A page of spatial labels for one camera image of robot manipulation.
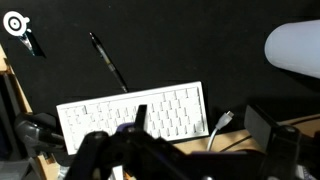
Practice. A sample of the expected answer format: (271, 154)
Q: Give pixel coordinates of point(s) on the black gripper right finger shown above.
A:
(275, 139)

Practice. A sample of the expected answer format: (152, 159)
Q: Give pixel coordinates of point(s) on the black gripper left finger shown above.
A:
(140, 117)

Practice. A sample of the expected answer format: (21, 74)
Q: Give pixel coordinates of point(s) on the white compact keyboard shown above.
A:
(173, 113)

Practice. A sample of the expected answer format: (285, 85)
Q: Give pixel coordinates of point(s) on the black desk mat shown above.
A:
(156, 43)

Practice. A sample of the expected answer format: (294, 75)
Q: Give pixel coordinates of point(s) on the black pen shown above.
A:
(100, 49)

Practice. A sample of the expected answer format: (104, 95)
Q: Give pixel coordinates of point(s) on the translucent spray bottle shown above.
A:
(295, 47)

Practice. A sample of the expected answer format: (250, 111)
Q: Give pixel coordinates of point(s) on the small metal clip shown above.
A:
(29, 40)

